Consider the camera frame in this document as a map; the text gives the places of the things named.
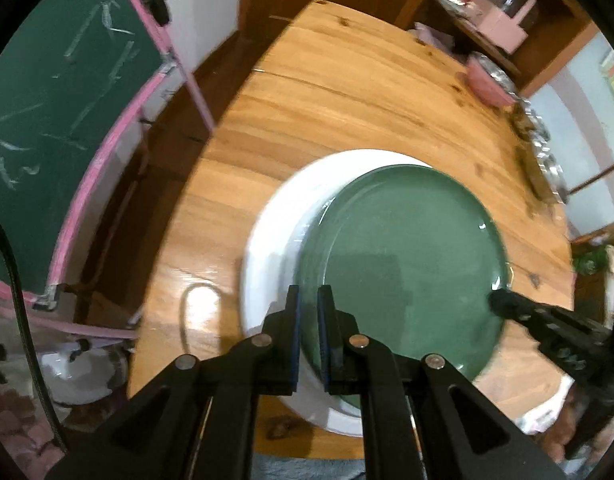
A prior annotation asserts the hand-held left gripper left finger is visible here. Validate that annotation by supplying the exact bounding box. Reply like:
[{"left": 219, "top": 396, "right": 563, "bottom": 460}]
[{"left": 47, "top": 284, "right": 302, "bottom": 480}]

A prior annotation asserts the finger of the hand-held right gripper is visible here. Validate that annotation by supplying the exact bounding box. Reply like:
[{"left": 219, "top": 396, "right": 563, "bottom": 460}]
[{"left": 488, "top": 287, "right": 612, "bottom": 386}]

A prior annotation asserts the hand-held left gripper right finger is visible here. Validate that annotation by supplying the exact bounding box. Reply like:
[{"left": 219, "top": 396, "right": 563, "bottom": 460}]
[{"left": 317, "top": 284, "right": 568, "bottom": 480}]

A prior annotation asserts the white plate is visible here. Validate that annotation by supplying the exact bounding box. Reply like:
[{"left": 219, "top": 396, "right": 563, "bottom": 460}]
[{"left": 239, "top": 149, "right": 432, "bottom": 438}]

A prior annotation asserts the green plate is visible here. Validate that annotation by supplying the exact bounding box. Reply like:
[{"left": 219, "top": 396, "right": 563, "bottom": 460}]
[{"left": 293, "top": 164, "right": 512, "bottom": 405}]

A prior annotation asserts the large steel bowl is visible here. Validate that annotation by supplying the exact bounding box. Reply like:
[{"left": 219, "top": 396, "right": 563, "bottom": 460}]
[{"left": 519, "top": 139, "right": 570, "bottom": 204}]

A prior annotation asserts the small steel bowl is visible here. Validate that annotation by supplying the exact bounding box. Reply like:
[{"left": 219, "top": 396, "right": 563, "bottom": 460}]
[{"left": 509, "top": 100, "right": 552, "bottom": 147}]

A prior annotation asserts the pink bowl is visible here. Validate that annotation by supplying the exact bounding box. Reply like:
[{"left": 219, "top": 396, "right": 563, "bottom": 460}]
[{"left": 465, "top": 52, "right": 518, "bottom": 109}]

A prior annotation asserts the green printed bag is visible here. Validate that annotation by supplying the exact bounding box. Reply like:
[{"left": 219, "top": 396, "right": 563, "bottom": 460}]
[{"left": 572, "top": 244, "right": 609, "bottom": 277}]

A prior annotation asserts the light blue sliding wardrobe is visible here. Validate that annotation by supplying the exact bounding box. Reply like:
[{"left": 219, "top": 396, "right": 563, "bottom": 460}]
[{"left": 524, "top": 25, "right": 614, "bottom": 238}]

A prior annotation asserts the white bucket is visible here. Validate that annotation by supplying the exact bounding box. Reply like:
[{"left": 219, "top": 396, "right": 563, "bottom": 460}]
[{"left": 38, "top": 344, "right": 128, "bottom": 407}]

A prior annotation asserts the wooden shelf unit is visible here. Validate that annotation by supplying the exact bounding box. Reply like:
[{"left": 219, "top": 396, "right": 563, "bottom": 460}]
[{"left": 397, "top": 0, "right": 604, "bottom": 99}]

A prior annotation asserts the pink basket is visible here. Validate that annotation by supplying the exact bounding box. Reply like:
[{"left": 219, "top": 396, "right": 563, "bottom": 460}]
[{"left": 466, "top": 0, "right": 538, "bottom": 54}]

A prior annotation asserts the pink folded cloth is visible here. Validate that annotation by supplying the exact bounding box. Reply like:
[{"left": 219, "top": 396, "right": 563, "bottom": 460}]
[{"left": 413, "top": 21, "right": 456, "bottom": 52}]

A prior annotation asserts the green chalkboard with pink frame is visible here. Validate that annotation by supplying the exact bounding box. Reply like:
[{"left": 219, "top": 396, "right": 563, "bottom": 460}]
[{"left": 0, "top": 0, "right": 216, "bottom": 342}]

